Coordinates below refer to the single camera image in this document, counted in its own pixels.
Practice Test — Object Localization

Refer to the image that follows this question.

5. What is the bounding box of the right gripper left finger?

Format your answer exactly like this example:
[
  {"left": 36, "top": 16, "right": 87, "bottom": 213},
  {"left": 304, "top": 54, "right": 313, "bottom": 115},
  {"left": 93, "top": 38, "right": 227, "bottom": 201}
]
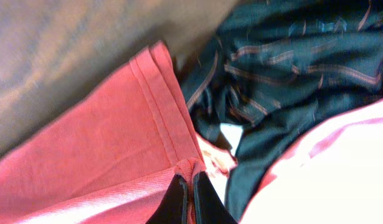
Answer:
[{"left": 146, "top": 175, "right": 188, "bottom": 224}]

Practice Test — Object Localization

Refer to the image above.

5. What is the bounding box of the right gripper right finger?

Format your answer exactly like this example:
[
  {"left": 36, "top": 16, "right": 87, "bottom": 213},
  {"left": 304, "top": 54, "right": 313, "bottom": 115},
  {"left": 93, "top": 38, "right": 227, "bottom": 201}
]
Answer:
[{"left": 193, "top": 172, "right": 237, "bottom": 224}]

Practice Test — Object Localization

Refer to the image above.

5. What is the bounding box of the red orange t-shirt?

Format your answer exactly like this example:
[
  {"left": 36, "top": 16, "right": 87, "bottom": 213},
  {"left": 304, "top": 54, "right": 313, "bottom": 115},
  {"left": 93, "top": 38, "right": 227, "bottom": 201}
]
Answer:
[{"left": 0, "top": 42, "right": 205, "bottom": 223}]

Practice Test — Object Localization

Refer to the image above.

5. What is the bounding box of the light pink garment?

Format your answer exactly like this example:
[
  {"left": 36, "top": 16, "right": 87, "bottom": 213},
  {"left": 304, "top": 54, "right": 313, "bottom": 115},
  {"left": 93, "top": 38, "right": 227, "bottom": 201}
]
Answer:
[{"left": 197, "top": 95, "right": 383, "bottom": 224}]

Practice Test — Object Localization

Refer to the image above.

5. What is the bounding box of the black patterned garment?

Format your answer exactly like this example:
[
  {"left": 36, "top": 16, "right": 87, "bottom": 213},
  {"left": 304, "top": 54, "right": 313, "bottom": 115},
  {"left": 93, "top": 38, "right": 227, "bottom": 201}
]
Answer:
[{"left": 181, "top": 0, "right": 383, "bottom": 220}]

